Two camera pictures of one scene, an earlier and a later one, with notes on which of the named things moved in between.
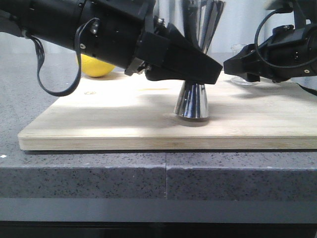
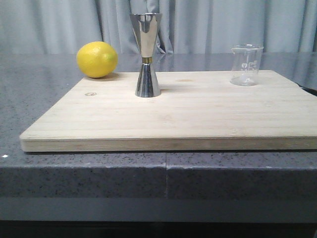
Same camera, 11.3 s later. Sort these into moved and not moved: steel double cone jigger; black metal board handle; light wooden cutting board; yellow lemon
Moved: steel double cone jigger
Not moved: light wooden cutting board; yellow lemon; black metal board handle
